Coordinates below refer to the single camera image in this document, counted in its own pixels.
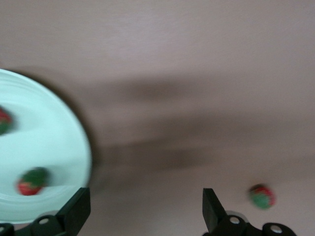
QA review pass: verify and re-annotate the large table cover sheet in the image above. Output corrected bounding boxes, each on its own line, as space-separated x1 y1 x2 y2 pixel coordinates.
0 0 315 236

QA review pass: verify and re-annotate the pale green round plate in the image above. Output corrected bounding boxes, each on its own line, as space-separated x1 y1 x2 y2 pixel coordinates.
0 68 93 225

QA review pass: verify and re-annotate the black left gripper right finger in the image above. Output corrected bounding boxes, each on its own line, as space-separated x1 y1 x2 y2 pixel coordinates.
202 188 296 236

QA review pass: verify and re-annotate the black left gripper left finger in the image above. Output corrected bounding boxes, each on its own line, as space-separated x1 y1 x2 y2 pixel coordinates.
0 187 91 236

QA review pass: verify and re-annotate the red strawberry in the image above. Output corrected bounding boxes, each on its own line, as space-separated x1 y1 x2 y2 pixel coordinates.
248 183 277 210
16 167 50 197
0 107 13 135

